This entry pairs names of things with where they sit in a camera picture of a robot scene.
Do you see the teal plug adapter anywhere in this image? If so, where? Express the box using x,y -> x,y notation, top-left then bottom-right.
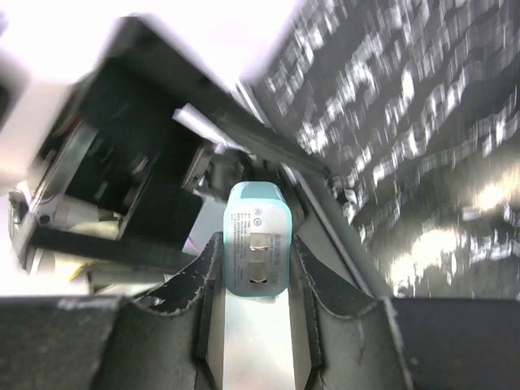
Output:
223,181 -> 293,297

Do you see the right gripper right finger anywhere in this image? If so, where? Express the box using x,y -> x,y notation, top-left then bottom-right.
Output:
290,237 -> 519,389

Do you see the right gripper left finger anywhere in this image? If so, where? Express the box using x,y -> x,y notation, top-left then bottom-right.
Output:
1,232 -> 223,389

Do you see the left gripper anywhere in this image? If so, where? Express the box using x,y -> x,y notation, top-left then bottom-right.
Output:
11,15 -> 327,271

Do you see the black marble pattern mat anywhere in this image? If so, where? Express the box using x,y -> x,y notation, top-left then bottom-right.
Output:
249,1 -> 519,299

